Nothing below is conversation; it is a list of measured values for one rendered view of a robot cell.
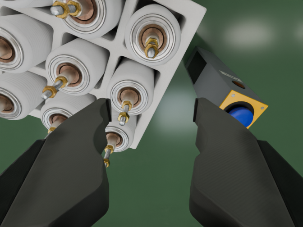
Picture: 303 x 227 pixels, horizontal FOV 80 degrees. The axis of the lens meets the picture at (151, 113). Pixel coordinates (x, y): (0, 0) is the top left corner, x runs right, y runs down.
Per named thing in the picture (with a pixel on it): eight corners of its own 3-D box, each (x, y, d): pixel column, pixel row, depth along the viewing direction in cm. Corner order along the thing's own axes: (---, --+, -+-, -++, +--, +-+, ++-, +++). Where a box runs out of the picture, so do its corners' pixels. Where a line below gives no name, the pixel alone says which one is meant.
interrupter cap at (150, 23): (176, 12, 28) (176, 13, 28) (174, 61, 32) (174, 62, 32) (128, 14, 29) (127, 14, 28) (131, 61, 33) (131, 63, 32)
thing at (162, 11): (174, 2, 43) (183, 5, 27) (172, 45, 48) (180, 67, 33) (133, 3, 43) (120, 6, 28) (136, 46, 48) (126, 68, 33)
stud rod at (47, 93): (61, 76, 33) (39, 95, 26) (66, 74, 32) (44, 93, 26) (65, 81, 33) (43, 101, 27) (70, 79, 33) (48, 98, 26)
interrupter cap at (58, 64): (52, 89, 36) (50, 90, 35) (46, 50, 32) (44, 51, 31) (90, 94, 36) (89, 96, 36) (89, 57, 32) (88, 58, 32)
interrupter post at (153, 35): (159, 31, 30) (160, 34, 27) (159, 46, 31) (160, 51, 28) (145, 31, 30) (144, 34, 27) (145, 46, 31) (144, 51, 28)
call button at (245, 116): (233, 100, 29) (237, 106, 28) (253, 108, 30) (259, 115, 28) (218, 118, 31) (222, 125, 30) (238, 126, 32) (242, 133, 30)
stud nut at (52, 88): (42, 87, 28) (39, 89, 27) (51, 83, 27) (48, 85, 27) (51, 97, 29) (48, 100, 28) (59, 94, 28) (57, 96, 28)
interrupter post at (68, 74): (64, 79, 35) (56, 86, 32) (62, 66, 33) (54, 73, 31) (76, 81, 35) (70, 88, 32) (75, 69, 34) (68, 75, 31)
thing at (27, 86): (27, 78, 54) (-24, 110, 39) (33, 49, 49) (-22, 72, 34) (59, 93, 56) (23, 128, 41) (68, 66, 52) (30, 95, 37)
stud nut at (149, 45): (151, 60, 25) (151, 61, 24) (141, 51, 24) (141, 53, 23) (161, 48, 24) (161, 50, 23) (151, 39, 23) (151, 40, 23)
